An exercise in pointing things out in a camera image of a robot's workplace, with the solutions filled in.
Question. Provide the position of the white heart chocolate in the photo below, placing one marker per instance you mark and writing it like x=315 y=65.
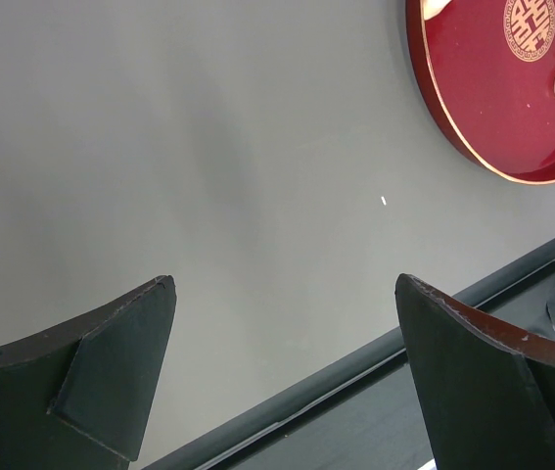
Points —
x=431 y=8

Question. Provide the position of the round dark red plate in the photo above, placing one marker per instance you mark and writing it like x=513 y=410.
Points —
x=486 y=71

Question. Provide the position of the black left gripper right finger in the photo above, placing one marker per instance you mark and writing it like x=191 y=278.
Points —
x=486 y=387

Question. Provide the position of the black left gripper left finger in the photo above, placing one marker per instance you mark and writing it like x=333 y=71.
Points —
x=78 y=395

